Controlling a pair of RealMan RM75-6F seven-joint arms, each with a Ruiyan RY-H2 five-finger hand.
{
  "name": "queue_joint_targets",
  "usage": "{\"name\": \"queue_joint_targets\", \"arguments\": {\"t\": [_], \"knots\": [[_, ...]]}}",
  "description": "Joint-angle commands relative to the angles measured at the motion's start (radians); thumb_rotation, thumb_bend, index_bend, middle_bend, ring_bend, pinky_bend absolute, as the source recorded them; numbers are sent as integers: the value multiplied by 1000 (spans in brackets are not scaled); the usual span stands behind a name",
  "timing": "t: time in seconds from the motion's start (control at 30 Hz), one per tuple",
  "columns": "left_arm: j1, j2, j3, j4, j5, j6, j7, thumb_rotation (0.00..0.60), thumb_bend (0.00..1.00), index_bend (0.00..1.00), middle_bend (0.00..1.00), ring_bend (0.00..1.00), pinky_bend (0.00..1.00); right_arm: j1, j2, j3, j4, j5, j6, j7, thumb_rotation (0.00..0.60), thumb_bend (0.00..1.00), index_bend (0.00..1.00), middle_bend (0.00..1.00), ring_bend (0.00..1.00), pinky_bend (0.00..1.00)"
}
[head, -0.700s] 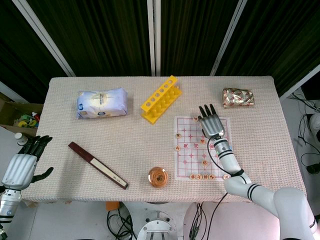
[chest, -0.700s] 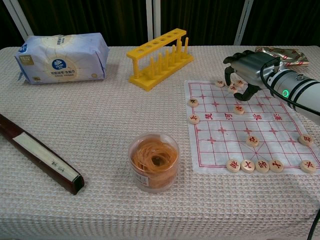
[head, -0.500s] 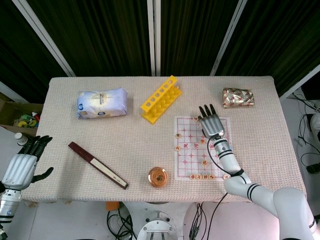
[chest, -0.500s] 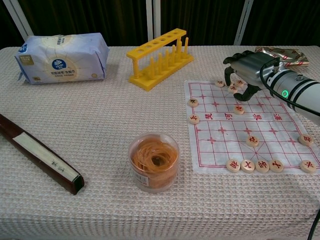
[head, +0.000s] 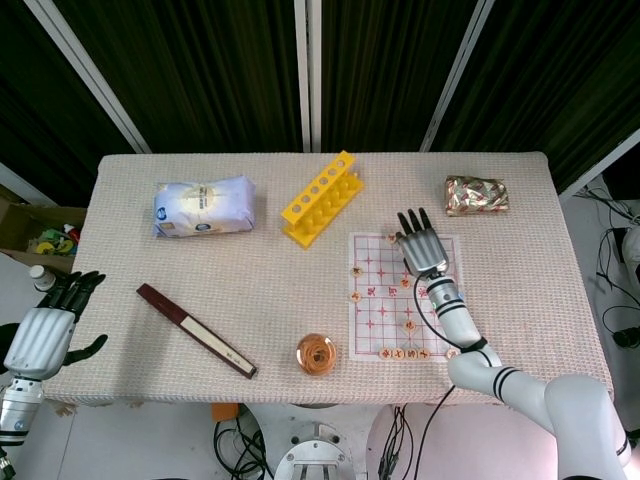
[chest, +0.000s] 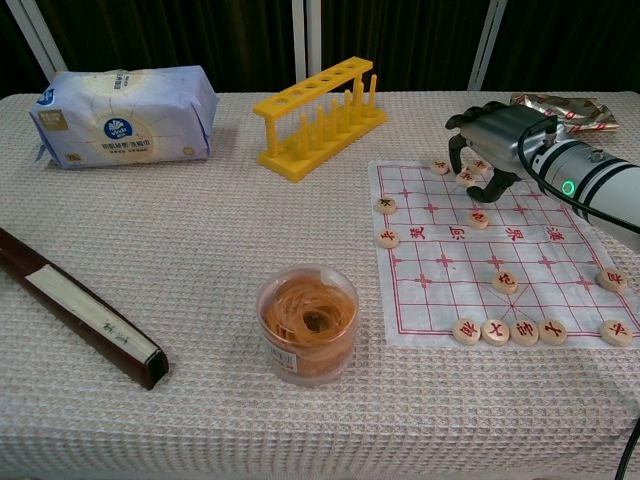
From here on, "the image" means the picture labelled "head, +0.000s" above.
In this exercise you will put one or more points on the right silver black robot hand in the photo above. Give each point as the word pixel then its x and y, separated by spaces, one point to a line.
pixel 425 248

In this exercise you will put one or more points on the yellow test tube rack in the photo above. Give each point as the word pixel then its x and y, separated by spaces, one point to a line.
pixel 323 200

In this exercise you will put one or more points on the beige woven tablecloth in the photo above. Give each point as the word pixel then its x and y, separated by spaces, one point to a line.
pixel 320 280

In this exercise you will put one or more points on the orange small box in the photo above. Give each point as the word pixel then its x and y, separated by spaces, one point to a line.
pixel 225 411

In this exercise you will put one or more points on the dark red folding fan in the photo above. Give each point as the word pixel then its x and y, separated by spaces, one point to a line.
pixel 195 330

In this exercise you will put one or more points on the gold red patterned packet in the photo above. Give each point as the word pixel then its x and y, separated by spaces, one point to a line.
pixel 476 196

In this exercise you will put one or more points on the amber glass dome paperweight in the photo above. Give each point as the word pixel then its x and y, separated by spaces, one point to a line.
pixel 316 353

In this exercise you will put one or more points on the white capped bottle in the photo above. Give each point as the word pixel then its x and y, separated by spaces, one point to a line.
pixel 40 278

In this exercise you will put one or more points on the white blue tissue pack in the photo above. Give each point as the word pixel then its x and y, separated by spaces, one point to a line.
pixel 202 206

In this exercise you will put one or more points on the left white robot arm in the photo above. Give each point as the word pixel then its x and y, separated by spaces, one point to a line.
pixel 17 405

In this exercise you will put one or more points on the paper chinese chess board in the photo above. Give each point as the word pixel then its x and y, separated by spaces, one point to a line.
pixel 400 295

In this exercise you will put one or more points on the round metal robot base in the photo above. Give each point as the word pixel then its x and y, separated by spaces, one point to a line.
pixel 316 457

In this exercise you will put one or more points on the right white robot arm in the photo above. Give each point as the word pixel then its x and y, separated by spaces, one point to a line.
pixel 530 380

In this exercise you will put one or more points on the cardboard box with toys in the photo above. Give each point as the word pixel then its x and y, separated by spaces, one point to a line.
pixel 35 227

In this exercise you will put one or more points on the round wooden chess piece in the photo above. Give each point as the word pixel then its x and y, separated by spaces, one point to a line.
pixel 411 354
pixel 357 271
pixel 385 353
pixel 392 238
pixel 424 354
pixel 356 296
pixel 451 354
pixel 399 354
pixel 410 326

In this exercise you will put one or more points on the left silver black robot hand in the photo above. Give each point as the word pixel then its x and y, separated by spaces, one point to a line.
pixel 47 325

